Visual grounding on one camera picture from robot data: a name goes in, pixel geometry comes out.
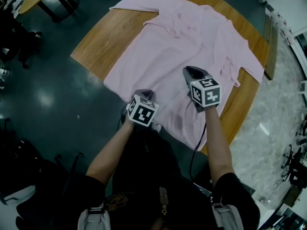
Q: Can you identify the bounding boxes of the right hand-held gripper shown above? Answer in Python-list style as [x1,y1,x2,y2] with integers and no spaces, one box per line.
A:
[182,65,222,114]

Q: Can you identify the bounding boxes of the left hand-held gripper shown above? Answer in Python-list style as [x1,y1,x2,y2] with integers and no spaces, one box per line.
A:
[126,89,160,128]

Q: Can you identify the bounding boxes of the pink shirt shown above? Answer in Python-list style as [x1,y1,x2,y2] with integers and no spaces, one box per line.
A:
[103,0,265,151]

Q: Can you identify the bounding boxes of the person's left forearm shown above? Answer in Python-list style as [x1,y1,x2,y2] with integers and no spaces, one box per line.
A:
[85,122,135,184]

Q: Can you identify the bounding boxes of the person's right forearm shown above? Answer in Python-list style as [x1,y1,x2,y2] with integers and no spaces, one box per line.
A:
[203,105,235,186]

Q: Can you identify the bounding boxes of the person's black trousers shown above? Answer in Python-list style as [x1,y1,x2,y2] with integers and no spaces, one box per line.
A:
[111,126,192,189]

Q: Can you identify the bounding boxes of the rectangular wooden table white legs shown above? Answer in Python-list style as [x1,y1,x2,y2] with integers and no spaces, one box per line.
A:
[70,0,273,156]

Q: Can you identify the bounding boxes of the beaded pendant with key charm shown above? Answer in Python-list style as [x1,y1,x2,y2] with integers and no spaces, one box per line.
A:
[159,187,169,215]

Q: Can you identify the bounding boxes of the row of white bottles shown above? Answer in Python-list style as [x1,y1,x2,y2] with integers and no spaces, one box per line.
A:
[265,7,298,45]

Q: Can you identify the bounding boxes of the person's black shirt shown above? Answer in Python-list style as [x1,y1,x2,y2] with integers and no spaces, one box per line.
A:
[16,172,261,230]

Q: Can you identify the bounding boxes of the row of black swivel chairs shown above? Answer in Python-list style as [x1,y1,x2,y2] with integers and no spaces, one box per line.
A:
[280,144,307,184]

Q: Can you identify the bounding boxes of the right hand-held gripper black cable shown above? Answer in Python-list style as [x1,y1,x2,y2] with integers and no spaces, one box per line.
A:
[189,122,207,184]

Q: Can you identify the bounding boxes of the grey shoulder strap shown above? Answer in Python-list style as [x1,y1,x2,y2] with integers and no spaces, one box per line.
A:
[211,196,244,230]
[78,207,110,230]

